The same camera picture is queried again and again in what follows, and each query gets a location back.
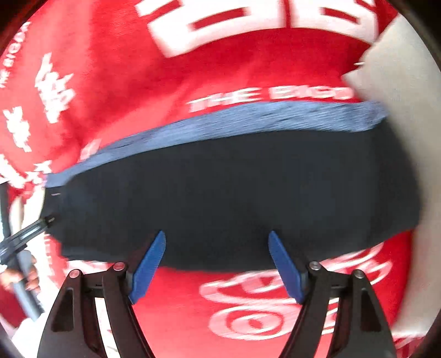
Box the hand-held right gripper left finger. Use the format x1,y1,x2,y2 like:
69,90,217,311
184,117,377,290
36,230,167,358

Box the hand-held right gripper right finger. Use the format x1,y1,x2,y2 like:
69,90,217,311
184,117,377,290
268,230,397,358

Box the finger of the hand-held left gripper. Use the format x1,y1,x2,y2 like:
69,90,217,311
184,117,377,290
0,214,58,257

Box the dark pants with blue waistband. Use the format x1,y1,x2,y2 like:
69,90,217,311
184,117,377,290
43,101,423,273

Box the person's left forearm red sleeve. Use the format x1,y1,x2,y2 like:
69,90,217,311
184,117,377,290
0,286,28,327

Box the person's left hand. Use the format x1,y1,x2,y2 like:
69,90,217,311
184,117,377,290
0,254,41,293

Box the red printed blanket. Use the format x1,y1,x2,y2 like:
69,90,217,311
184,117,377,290
0,0,416,358

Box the white pillow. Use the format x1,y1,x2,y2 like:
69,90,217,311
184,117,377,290
341,14,441,340

